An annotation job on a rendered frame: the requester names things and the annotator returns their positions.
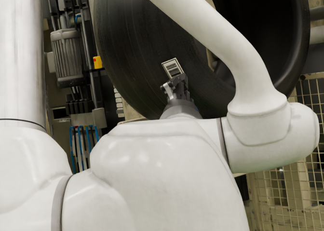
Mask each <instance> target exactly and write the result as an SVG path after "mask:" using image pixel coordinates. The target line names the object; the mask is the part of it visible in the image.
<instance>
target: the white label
mask: <svg viewBox="0 0 324 231"><path fill-rule="evenodd" d="M162 66H163V67H164V69H165V71H166V73H167V74H168V76H169V78H170V79H172V78H173V77H175V76H179V75H180V74H182V73H184V71H183V70H182V68H181V66H180V64H179V63H178V61H177V59H176V58H174V59H171V60H169V61H166V62H163V63H162Z"/></svg>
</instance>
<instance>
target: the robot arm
mask: <svg viewBox="0 0 324 231"><path fill-rule="evenodd" d="M150 1H151V2H152V3H153V4H155V5H156V6H157V7H158V8H159V9H160V10H162V11H163V12H164V13H165V14H166V15H168V16H169V17H170V18H171V19H173V20H174V21H175V22H176V23H177V24H179V25H180V26H181V27H182V28H183V29H184V30H186V31H187V32H188V33H189V34H190V35H192V36H193V37H194V38H195V39H197V40H198V41H199V42H200V43H201V44H203V45H204V46H205V47H206V48H208V49H209V50H210V51H211V52H212V53H214V54H215V55H216V56H217V57H218V58H220V59H221V60H222V61H223V62H224V63H225V64H226V65H227V67H228V68H229V69H230V71H231V72H232V74H233V76H234V79H235V83H236V94H235V97H234V98H233V100H232V101H231V102H230V103H229V104H228V112H227V116H226V117H221V118H216V119H203V118H202V116H201V115H200V113H199V110H198V108H197V107H196V106H195V105H194V100H193V99H192V98H190V95H189V91H188V78H187V76H186V74H185V73H182V74H180V75H179V76H175V77H173V78H172V79H170V80H168V81H167V82H166V83H165V84H163V85H161V86H160V88H161V90H162V91H164V93H165V94H166V93H167V94H168V97H167V102H168V104H167V105H166V107H165V109H164V111H163V114H162V115H161V117H160V119H159V120H150V121H138V122H127V123H122V124H119V125H117V126H116V127H114V128H113V129H112V130H111V131H110V132H109V133H108V134H106V135H104V136H102V137H101V139H100V140H99V141H98V142H97V144H96V145H95V147H94V148H93V150H92V151H91V153H90V167H91V168H89V169H87V170H84V171H82V172H79V173H77V174H75V175H73V174H72V172H71V169H70V166H69V163H68V158H67V154H66V153H65V151H64V150H63V149H62V148H61V147H60V146H59V145H58V144H57V142H56V141H55V140H53V139H52V138H51V137H50V136H49V135H48V134H46V103H45V73H44V42H43V12H42V0H0V231H250V230H249V225H248V221H247V216H246V212H245V208H244V204H243V200H242V196H241V194H240V191H239V189H238V186H237V184H236V181H235V179H234V177H233V174H236V173H252V172H259V171H265V170H270V169H274V168H278V167H282V166H285V165H289V164H292V163H295V162H297V161H300V160H302V159H304V158H305V157H307V156H308V155H310V154H311V153H312V152H313V150H314V149H315V148H316V147H317V145H318V143H319V138H320V128H319V121H318V117H317V115H316V114H315V113H314V112H313V111H312V109H311V108H309V107H307V106H305V105H303V104H300V103H297V102H295V103H289V102H288V101H287V98H286V96H285V95H284V94H282V93H280V92H278V91H277V90H276V89H275V88H274V86H273V84H272V82H271V79H270V76H269V73H268V71H267V68H266V66H265V64H264V62H263V60H262V59H261V57H260V55H259V54H258V52H257V51H256V49H255V48H254V47H253V46H252V44H251V43H250V42H249V41H248V40H247V39H246V38H245V37H244V36H243V35H242V34H241V33H240V32H239V31H238V30H237V29H236V28H235V27H234V26H233V25H231V24H230V23H229V22H228V21H227V20H226V19H225V18H224V17H223V16H222V15H221V14H219V13H218V12H217V11H216V10H215V9H214V8H213V7H212V6H211V5H210V4H209V3H207V2H206V1H205V0H150Z"/></svg>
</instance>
